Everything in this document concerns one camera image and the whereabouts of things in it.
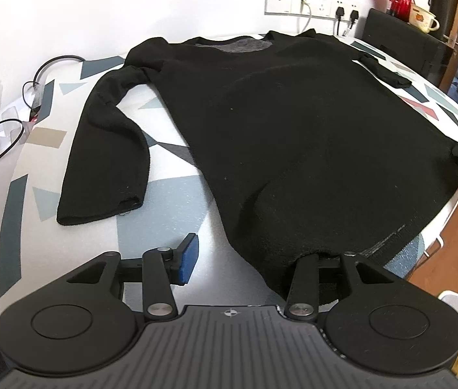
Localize white floral mug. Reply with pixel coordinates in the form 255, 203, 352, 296
409, 3, 440, 34

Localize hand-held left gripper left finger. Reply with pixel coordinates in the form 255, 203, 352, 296
66, 233, 198, 321

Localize black thermos bottle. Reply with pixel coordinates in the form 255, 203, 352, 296
427, 0, 453, 41

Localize black sweater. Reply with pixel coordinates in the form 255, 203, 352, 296
56, 28, 458, 304

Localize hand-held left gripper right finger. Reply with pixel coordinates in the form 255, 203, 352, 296
285, 251, 408, 322

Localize geometric patterned table cover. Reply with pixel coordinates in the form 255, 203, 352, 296
0, 31, 458, 321

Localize black cabinet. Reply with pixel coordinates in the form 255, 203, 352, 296
354, 8, 456, 90

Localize white cable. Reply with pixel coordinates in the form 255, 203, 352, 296
301, 0, 313, 34

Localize black cable loop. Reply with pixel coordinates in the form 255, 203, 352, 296
22, 55, 88, 108

